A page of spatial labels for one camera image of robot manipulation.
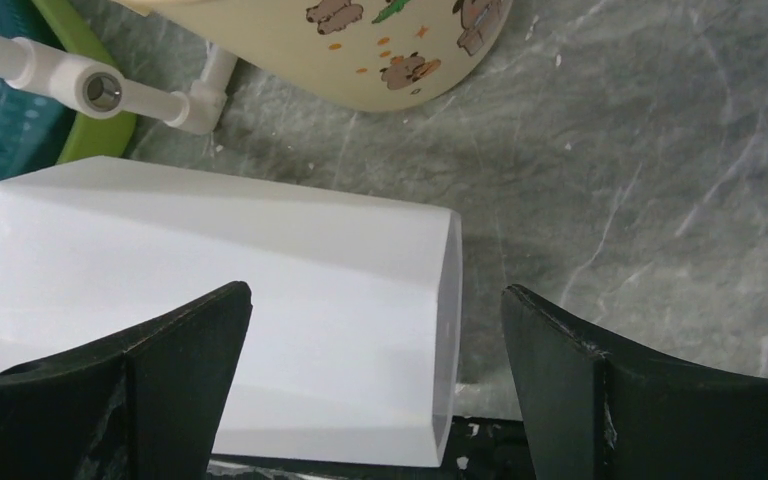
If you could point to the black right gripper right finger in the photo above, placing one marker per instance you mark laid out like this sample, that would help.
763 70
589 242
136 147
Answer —
597 405

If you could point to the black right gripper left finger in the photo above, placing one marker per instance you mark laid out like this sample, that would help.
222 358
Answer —
142 403

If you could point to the white octagonal plastic container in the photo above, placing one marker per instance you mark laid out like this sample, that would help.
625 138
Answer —
352 350

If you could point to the blue and cream bucket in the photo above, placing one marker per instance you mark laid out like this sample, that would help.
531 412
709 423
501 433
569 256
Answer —
366 55

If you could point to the black base bar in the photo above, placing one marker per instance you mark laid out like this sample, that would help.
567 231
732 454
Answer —
477 448

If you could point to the green plastic tray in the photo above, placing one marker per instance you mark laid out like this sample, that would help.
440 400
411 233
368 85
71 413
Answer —
100 127

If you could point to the teal perforated plastic basket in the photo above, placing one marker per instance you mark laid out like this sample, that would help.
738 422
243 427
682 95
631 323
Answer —
33 128

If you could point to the white PVC pipe frame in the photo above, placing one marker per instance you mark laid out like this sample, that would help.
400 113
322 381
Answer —
33 67

